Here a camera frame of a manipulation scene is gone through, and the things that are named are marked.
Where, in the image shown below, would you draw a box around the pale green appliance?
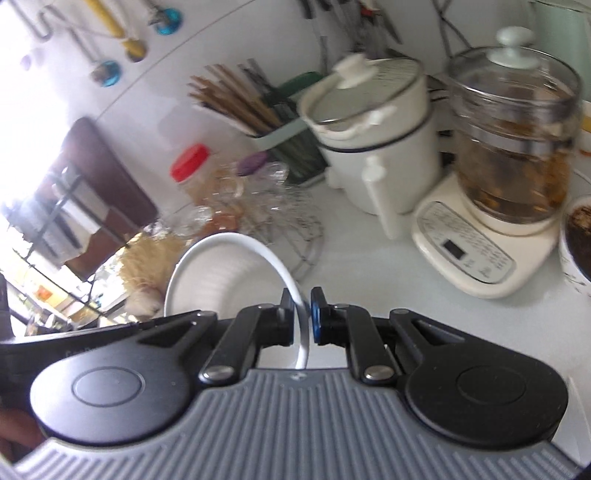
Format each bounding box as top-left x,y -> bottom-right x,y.
531,0 -> 591,56

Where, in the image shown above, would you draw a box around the dark brown wooden cabinet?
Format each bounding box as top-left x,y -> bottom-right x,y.
48,117 -> 160,280

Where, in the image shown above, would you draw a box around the glass kettle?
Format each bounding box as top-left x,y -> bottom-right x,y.
445,27 -> 583,224

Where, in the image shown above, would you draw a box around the hanging dark kitchen utensils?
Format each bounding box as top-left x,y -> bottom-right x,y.
300,0 -> 402,47

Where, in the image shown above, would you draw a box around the white ribbed bowl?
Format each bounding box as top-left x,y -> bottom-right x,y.
164,232 -> 309,370

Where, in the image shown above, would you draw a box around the blue suction hook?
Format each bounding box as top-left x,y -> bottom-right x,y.
154,9 -> 183,35
90,60 -> 122,88

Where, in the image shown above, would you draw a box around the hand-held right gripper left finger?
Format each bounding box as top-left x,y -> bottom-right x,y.
136,287 -> 296,386

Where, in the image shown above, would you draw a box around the red-lidded plastic jar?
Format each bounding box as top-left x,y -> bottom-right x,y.
170,143 -> 241,234

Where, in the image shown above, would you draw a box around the patterned glass cup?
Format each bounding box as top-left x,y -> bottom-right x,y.
178,205 -> 215,238
259,159 -> 291,190

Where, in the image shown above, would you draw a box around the cream kettle base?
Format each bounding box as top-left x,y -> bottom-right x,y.
411,173 -> 573,300

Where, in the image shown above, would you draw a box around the white electric cooking pot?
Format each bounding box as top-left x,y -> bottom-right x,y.
298,53 -> 441,240

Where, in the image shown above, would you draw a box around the bundle of chopsticks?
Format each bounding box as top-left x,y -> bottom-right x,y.
187,58 -> 296,137

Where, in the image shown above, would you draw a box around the floral ceramic cup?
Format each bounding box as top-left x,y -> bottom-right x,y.
558,195 -> 591,296

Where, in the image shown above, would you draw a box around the green white utensil holder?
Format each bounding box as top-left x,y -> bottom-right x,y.
249,71 -> 331,185

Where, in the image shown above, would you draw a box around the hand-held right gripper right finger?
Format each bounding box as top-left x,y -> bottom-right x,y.
310,286 -> 465,386

